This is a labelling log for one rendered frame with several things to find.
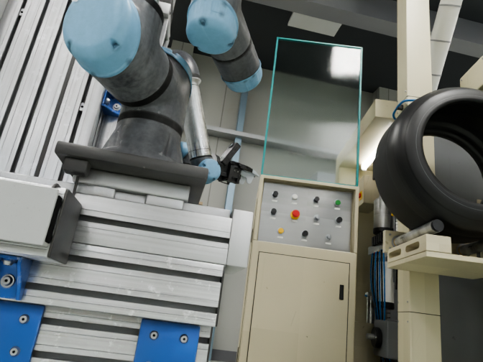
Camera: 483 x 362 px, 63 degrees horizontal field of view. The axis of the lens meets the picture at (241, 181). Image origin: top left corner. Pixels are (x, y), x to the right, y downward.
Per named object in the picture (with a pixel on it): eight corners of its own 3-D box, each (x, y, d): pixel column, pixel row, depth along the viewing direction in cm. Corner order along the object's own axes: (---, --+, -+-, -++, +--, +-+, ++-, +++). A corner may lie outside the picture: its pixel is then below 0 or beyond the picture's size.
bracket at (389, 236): (382, 253, 172) (382, 230, 175) (474, 264, 171) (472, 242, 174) (385, 251, 169) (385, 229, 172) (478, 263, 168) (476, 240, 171)
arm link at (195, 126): (203, 39, 134) (229, 179, 129) (187, 54, 143) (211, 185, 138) (172, 34, 127) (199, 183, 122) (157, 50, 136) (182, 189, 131)
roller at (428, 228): (392, 247, 170) (392, 236, 172) (403, 248, 170) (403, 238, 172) (431, 230, 137) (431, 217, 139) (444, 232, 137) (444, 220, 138)
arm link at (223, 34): (247, 69, 63) (254, 14, 67) (226, 19, 53) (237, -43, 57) (201, 71, 65) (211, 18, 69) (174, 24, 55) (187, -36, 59)
